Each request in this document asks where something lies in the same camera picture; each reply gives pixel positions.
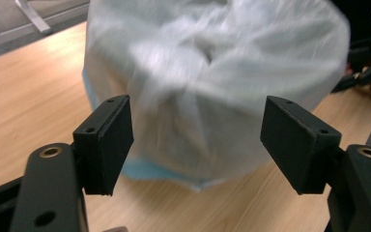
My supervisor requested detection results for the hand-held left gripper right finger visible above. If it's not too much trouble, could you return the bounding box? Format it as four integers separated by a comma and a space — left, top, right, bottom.
260, 95, 342, 195

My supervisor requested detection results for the white plastic bag blue edge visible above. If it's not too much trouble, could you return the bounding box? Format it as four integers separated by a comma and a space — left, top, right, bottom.
81, 0, 352, 193

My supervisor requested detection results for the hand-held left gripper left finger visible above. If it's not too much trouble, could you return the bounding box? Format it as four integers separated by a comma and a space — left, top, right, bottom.
72, 94, 134, 196

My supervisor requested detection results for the grey metal frame desk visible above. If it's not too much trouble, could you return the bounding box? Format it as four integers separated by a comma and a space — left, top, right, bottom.
0, 0, 53, 36

